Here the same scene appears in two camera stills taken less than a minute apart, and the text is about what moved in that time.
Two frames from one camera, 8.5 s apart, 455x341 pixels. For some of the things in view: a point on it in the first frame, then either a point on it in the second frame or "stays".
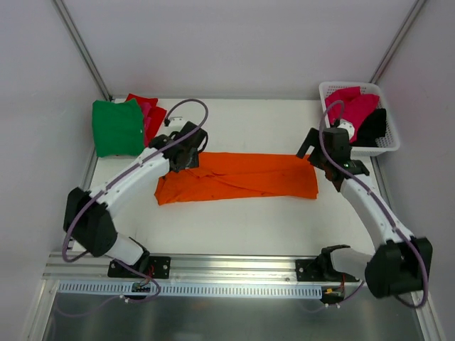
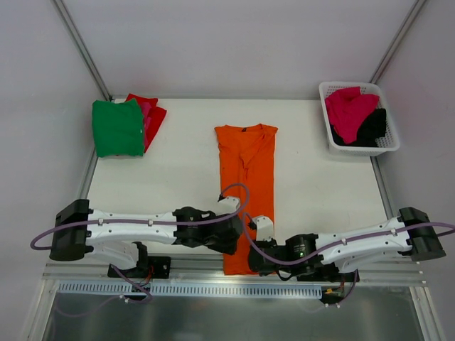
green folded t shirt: [118, 128] stays
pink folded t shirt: [146, 118] stays
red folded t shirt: [156, 115] stays
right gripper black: [309, 146] to [257, 257]
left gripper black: [188, 160] to [232, 235]
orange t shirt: [237, 174] to [247, 158]
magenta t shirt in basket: [350, 104] stays
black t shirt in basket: [372, 128] stays
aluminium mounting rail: [73, 267] stays
